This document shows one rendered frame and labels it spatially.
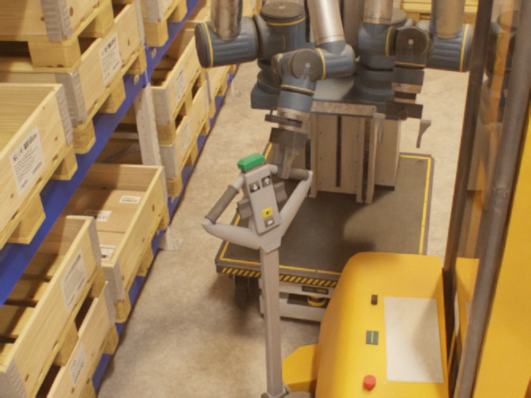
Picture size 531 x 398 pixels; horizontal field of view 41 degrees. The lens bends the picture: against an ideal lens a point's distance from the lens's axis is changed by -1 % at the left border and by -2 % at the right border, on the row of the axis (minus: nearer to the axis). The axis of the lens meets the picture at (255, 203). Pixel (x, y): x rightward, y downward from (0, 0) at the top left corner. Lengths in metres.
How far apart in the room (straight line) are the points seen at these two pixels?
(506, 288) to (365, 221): 1.99
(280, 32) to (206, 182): 1.80
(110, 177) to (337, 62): 1.76
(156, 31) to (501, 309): 2.36
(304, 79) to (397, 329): 0.86
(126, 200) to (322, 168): 1.04
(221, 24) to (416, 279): 1.29
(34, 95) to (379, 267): 1.37
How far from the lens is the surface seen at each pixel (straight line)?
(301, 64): 2.28
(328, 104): 3.24
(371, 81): 3.20
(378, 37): 2.72
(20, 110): 2.74
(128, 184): 3.88
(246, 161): 2.23
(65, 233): 2.97
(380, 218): 3.80
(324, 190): 3.98
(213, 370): 3.50
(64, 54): 2.68
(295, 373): 3.01
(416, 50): 2.54
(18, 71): 2.79
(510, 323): 1.93
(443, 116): 5.51
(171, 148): 3.95
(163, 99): 3.82
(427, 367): 2.32
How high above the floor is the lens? 2.60
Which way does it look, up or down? 35 degrees down
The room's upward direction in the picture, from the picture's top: 3 degrees counter-clockwise
